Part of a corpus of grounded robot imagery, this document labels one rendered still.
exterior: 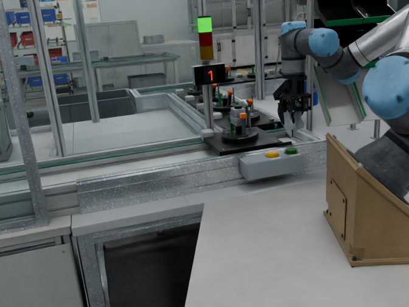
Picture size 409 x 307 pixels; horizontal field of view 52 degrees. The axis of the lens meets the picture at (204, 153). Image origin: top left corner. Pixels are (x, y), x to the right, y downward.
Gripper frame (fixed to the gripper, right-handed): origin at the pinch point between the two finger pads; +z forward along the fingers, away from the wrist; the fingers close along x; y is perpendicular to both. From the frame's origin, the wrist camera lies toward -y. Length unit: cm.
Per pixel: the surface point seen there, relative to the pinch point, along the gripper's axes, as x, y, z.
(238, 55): 310, -881, 70
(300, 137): 13.6, -18.2, 8.5
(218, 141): -19.0, -21.1, 5.9
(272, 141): -1.5, -11.1, 5.9
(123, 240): -55, -137, 103
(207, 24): -17, -31, -36
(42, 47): -75, -36, -33
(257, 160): -13.1, 2.1, 6.9
